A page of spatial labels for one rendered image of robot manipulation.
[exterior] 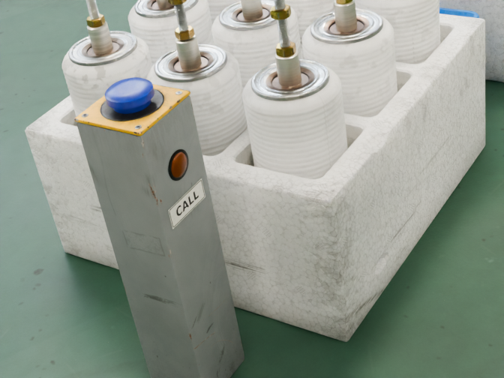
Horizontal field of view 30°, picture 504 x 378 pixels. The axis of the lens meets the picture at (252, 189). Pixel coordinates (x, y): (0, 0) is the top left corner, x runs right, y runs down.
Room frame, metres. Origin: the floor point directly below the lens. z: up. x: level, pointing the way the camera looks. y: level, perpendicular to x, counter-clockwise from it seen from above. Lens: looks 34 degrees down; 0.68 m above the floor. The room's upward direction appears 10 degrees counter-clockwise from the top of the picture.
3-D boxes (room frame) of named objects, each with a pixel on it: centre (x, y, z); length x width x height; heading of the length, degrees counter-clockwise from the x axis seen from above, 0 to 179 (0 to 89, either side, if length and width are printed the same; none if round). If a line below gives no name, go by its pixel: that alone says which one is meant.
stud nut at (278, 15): (0.80, -0.05, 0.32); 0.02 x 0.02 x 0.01; 71
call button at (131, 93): (0.69, 0.09, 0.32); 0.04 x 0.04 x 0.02
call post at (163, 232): (0.69, 0.08, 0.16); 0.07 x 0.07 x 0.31; 52
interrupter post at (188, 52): (0.87, 0.04, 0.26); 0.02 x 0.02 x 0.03
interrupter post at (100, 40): (0.94, 0.13, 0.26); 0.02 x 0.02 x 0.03
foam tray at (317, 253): (0.96, -0.03, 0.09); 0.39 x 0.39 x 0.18; 52
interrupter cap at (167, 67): (0.87, 0.04, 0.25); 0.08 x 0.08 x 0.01
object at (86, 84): (0.94, 0.13, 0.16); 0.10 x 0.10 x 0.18
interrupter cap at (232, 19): (0.96, -0.03, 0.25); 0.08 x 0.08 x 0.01
